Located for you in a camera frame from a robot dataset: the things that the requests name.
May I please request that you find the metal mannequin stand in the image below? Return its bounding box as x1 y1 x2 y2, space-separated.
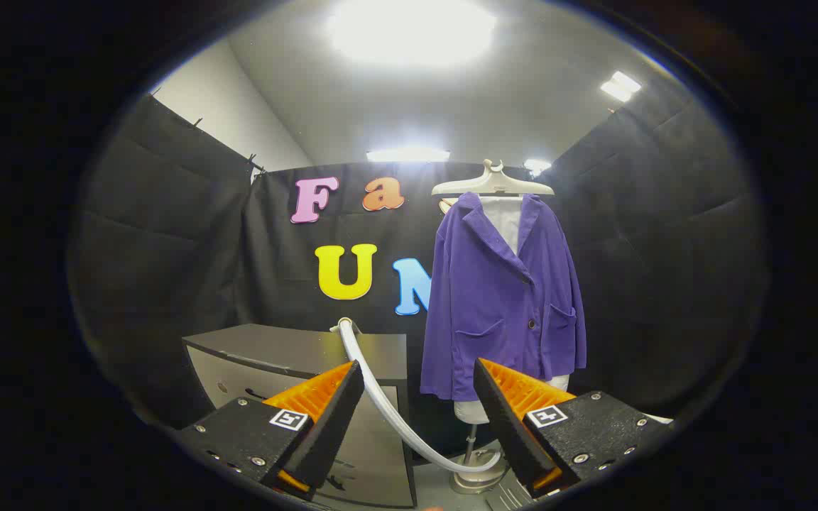
449 424 507 495

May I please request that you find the white clothes hanger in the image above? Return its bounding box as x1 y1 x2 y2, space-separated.
431 159 555 197

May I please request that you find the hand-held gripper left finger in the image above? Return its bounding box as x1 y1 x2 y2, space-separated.
178 360 366 501

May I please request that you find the ceiling light panel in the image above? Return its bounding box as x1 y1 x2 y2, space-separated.
366 147 451 164
599 70 643 103
327 0 498 69

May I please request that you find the purple corduroy jacket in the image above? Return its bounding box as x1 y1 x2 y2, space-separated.
420 192 587 403

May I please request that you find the black backdrop cloth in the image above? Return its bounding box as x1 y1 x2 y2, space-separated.
68 71 768 455

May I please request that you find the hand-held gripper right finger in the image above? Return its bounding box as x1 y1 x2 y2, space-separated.
473 357 674 498

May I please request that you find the white mannequin torso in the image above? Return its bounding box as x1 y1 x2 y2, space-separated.
454 195 570 425

